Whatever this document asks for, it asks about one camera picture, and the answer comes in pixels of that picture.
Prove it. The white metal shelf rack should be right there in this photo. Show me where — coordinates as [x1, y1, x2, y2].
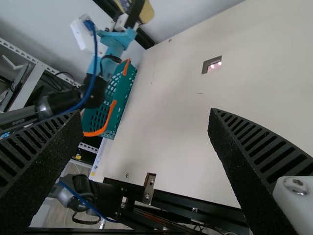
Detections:
[0, 36, 83, 111]

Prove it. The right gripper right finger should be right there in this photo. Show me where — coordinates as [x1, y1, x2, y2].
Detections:
[207, 107, 313, 235]

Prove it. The gold rectangular tin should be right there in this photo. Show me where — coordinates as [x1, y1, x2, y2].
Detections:
[116, 0, 156, 25]

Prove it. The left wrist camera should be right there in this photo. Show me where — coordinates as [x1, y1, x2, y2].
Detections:
[70, 14, 99, 52]

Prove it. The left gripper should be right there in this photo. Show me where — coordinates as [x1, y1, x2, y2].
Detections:
[87, 0, 145, 77]

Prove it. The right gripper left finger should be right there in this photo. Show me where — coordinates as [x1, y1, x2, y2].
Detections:
[0, 109, 85, 235]

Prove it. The teal shopping basket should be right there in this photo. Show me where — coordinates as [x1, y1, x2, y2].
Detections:
[81, 58, 138, 141]

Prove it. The blue cable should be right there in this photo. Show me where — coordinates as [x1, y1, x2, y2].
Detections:
[51, 20, 103, 116]
[58, 180, 118, 223]

